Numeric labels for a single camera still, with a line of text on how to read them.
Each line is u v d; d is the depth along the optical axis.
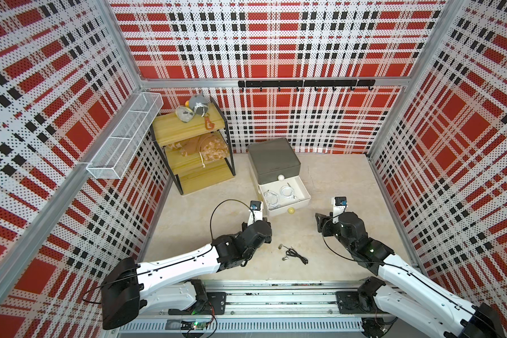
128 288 0.40
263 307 0.73
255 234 0.55
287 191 0.96
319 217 0.76
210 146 0.88
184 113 0.84
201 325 0.69
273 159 0.92
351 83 0.89
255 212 0.65
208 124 0.86
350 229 0.59
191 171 1.10
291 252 0.86
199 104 0.86
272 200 0.93
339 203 0.69
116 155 0.71
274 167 0.89
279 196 0.94
